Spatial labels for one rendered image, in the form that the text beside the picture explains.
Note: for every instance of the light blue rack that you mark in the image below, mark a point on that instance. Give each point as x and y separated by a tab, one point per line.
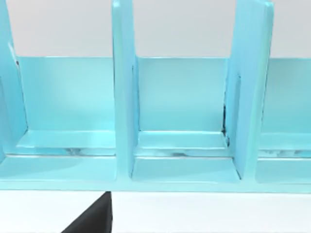
170	102

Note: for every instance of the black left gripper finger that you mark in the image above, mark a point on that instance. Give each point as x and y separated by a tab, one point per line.
98	216

